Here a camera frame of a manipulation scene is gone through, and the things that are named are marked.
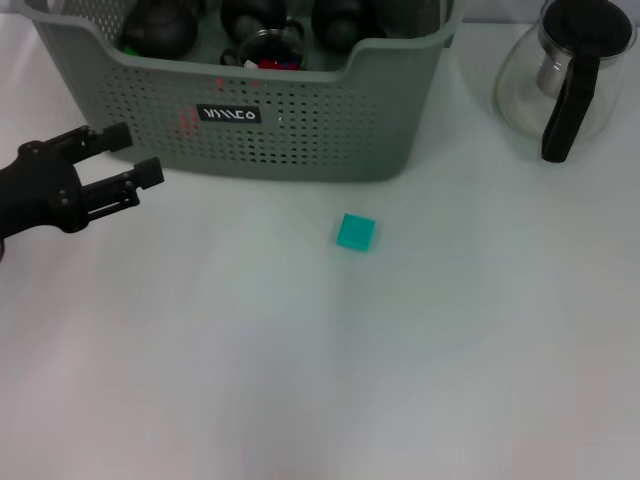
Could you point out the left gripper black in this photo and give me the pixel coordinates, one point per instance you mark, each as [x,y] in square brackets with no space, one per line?
[40,195]

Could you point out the green toy brick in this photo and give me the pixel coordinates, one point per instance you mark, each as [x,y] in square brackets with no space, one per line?
[129,50]

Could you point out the dark red long toy brick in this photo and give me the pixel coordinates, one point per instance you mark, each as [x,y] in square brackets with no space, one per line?
[267,63]

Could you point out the teal square toy brick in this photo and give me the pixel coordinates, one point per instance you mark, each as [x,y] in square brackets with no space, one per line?
[353,232]

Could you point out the grey perforated storage basket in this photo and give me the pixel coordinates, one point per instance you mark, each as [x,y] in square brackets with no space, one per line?
[300,140]

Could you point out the black clay teapot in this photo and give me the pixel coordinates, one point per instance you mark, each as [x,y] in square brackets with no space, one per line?
[160,30]

